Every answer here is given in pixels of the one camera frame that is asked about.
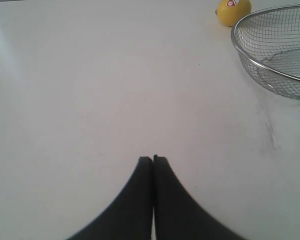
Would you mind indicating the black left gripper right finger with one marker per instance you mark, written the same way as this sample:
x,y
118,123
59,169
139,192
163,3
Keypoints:
x,y
177,216

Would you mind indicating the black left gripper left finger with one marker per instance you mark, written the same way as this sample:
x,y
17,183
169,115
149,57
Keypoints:
x,y
130,215

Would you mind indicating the yellow lemon with sticker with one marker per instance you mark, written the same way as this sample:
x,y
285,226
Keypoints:
x,y
229,12

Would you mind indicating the oval steel mesh basket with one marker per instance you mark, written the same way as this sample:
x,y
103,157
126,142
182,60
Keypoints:
x,y
268,45

